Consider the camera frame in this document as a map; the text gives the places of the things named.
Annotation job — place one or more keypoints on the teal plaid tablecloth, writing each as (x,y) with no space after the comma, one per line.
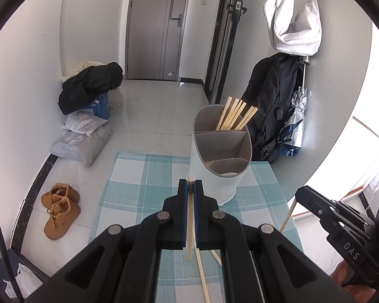
(135,180)

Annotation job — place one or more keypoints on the black jacket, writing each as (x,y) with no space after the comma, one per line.
(88,82)

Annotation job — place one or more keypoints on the silver folding umbrella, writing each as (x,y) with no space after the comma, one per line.
(297,123)

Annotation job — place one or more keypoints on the blue cardboard box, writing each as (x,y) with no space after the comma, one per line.
(101,107)

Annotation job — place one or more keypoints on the black metal door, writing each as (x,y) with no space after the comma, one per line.
(222,44)

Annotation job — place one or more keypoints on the white hanging bag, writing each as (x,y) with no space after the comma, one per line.
(293,25)

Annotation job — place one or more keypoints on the grey plastic parcel bag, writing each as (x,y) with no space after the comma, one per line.
(82,146)

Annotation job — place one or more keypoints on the person's right hand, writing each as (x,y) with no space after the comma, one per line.
(344,274)

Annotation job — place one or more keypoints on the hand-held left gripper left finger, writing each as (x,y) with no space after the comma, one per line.
(184,202)

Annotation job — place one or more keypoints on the crumpled white plastic bag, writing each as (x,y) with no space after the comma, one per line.
(23,281)

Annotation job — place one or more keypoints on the single bamboo chopstick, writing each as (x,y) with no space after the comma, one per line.
(216,258)
(202,274)
(287,216)
(189,227)

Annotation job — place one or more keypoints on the white plastic parcel bag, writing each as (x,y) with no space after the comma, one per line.
(82,123)

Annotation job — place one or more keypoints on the grey door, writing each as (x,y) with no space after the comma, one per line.
(154,31)

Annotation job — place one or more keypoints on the brown leather boot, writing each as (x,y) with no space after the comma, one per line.
(61,219)
(61,194)

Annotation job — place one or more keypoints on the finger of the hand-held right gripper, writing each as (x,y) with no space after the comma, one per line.
(315,203)

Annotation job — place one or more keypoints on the cream cloth bag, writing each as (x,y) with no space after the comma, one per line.
(116,99)

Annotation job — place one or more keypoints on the white utensil holder grey rim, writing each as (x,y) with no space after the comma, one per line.
(224,189)

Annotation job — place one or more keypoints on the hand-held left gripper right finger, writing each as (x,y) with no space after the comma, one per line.
(196,202)

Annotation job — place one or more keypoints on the black backpack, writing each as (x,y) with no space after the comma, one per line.
(271,101)

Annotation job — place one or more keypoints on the cream pillow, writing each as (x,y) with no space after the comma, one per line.
(75,68)

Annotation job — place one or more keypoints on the dark metal frame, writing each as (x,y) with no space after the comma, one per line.
(28,260)

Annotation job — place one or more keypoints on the bundle of bamboo chopsticks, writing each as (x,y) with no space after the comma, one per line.
(232,113)

